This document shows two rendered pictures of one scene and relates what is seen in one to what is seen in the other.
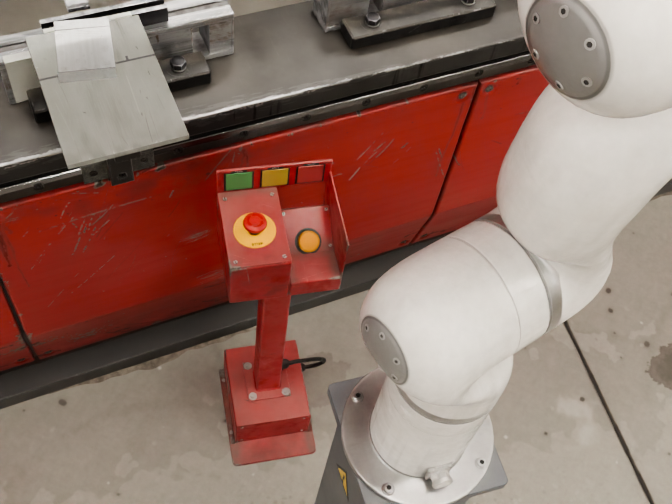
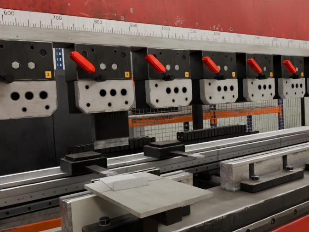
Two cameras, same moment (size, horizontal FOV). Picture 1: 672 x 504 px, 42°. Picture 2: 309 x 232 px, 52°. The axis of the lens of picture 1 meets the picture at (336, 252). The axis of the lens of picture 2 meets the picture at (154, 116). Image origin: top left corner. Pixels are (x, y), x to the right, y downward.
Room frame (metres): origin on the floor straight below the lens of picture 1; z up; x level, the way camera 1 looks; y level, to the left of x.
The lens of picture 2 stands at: (0.17, 0.38, 1.20)
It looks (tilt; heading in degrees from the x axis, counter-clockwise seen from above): 3 degrees down; 358
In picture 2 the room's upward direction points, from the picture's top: 3 degrees counter-clockwise
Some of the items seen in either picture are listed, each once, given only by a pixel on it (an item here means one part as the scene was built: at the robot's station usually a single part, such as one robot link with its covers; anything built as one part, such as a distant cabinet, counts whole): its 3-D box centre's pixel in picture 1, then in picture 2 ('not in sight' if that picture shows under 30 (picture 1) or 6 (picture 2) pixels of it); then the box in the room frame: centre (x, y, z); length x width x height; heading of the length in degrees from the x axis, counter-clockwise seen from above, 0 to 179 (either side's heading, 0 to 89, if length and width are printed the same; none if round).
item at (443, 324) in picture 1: (447, 334); not in sight; (0.40, -0.12, 1.30); 0.19 x 0.12 x 0.24; 134
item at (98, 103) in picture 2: not in sight; (99, 79); (0.99, 0.49, 1.26); 0.15 x 0.09 x 0.17; 122
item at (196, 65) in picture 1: (121, 86); (140, 219); (0.97, 0.41, 0.89); 0.30 x 0.05 x 0.03; 122
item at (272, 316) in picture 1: (271, 326); not in sight; (0.84, 0.10, 0.39); 0.05 x 0.05 x 0.54; 21
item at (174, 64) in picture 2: not in sight; (162, 78); (1.09, 0.32, 1.26); 0.15 x 0.09 x 0.17; 122
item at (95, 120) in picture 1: (105, 87); (143, 190); (0.88, 0.39, 1.00); 0.26 x 0.18 x 0.01; 32
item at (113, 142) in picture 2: not in sight; (111, 129); (1.00, 0.47, 1.13); 0.10 x 0.02 x 0.10; 122
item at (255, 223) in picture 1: (254, 226); not in sight; (0.81, 0.14, 0.79); 0.04 x 0.04 x 0.04
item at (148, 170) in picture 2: (105, 20); (127, 179); (1.02, 0.44, 0.99); 0.20 x 0.03 x 0.03; 122
